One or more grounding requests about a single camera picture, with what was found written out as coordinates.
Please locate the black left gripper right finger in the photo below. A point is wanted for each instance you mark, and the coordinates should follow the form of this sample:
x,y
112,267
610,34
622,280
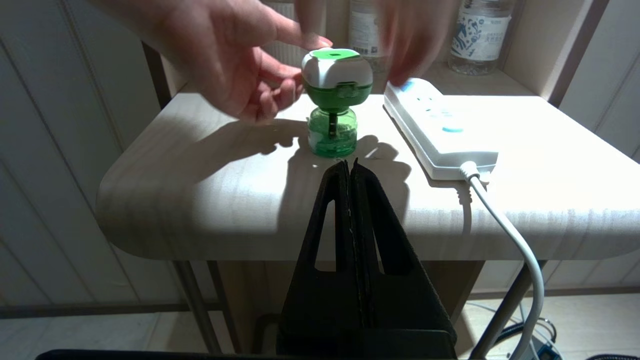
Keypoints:
x,y
400,310

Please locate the small water bottle black cap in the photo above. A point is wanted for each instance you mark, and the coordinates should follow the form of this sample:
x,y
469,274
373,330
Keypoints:
x,y
480,40
364,30

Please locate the person's right hand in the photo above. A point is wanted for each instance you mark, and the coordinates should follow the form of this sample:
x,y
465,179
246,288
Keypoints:
x,y
225,55

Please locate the white ribbed mug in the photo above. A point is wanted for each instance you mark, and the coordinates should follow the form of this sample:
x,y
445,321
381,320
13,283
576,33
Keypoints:
x,y
286,52

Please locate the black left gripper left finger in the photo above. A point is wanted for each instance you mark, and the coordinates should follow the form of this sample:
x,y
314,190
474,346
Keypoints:
x,y
320,300

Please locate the green mosquito repellent plug-in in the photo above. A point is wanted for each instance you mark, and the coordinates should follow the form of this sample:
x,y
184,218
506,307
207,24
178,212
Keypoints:
x,y
335,75

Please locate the person's left hand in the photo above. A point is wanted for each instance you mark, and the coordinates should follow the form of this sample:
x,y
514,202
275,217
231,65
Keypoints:
x,y
415,35

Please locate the blue labelled adapter box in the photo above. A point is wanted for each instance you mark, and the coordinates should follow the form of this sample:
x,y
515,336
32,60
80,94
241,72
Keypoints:
x,y
545,347

